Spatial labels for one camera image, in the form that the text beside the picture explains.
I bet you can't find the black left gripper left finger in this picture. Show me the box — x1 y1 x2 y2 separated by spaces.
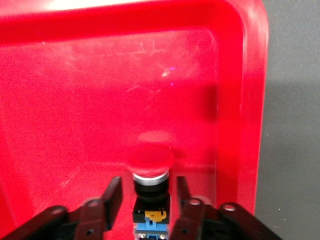
74 176 124 240

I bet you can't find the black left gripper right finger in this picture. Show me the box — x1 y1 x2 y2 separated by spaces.
168 176 209 240

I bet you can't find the red push button switch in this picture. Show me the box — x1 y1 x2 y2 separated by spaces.
127 146 176 240

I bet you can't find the red plastic tray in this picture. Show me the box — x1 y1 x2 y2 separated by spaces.
0 0 270 240

